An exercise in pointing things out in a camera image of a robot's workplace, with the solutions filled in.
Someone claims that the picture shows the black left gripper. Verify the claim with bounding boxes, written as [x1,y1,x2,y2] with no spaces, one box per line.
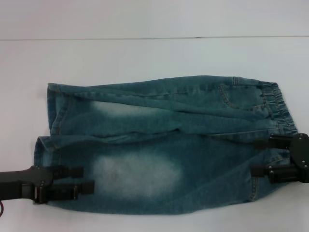
[0,165,95,204]

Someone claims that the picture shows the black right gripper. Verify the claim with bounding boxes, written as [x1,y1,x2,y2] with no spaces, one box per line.
[250,132,309,184]

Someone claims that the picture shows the blue denim shorts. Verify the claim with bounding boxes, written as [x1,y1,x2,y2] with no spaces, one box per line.
[33,76,295,218]

